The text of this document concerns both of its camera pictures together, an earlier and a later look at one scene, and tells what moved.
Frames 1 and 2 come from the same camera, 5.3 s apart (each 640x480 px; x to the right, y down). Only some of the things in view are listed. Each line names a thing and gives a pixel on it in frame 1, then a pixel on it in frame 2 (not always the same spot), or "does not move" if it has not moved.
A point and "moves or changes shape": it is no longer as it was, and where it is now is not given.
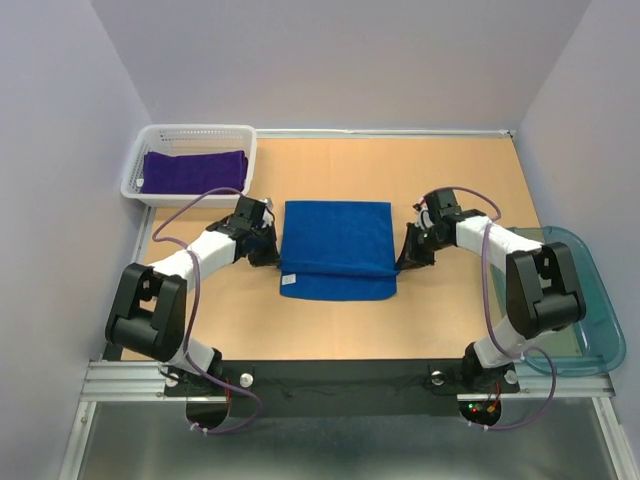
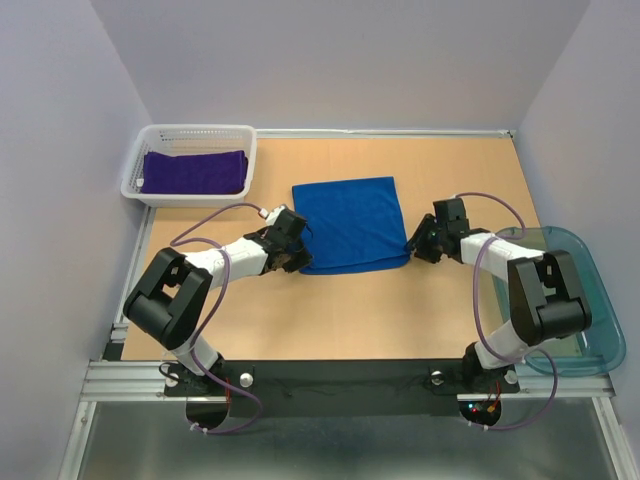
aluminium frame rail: (110, 379) does not move
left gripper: (270, 257) → (301, 261)
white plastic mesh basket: (187, 138) does not move
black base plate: (340, 388) does not move
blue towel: (338, 251) moves or changes shape
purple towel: (165, 173) does not move
